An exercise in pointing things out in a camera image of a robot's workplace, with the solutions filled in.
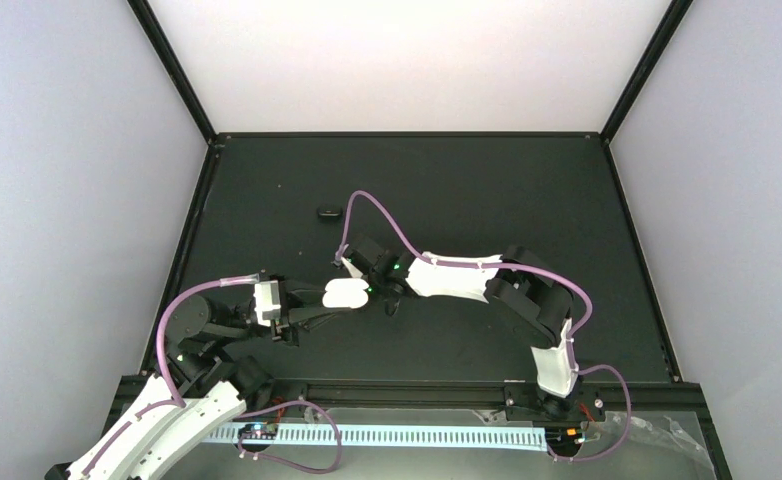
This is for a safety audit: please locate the white oval case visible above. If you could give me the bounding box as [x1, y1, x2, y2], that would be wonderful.
[322, 278, 370, 310]

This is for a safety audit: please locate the black earbud charging case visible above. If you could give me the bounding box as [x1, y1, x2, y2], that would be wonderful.
[316, 205, 344, 223]

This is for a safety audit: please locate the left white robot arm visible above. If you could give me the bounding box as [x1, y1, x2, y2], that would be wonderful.
[45, 274, 370, 479]

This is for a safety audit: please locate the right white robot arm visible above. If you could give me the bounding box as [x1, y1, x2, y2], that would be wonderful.
[335, 236, 579, 419]

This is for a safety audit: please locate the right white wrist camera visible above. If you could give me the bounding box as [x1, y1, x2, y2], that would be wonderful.
[334, 255, 364, 279]

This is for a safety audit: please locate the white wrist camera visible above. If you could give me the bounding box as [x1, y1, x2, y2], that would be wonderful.
[252, 280, 282, 327]
[334, 255, 364, 279]

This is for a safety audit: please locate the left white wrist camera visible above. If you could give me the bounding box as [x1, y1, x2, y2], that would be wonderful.
[252, 280, 282, 327]

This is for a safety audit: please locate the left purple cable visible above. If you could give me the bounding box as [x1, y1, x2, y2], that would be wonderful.
[76, 272, 345, 480]

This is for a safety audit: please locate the purple cable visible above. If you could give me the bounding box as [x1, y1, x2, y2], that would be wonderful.
[76, 272, 345, 480]
[333, 190, 633, 464]

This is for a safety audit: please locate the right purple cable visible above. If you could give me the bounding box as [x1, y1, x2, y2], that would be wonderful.
[333, 190, 633, 464]

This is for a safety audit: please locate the light blue slotted cable duct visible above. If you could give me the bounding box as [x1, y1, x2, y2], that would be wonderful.
[203, 422, 548, 452]

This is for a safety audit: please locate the left back frame post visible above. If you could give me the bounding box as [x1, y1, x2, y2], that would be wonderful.
[127, 0, 217, 144]

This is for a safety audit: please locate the frame post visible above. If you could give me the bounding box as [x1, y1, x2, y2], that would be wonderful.
[600, 0, 693, 144]
[127, 0, 217, 144]

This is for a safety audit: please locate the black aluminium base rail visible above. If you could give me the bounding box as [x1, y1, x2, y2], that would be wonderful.
[102, 375, 711, 433]

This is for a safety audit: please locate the right back frame post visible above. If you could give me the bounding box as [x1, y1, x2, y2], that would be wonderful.
[600, 0, 693, 144]

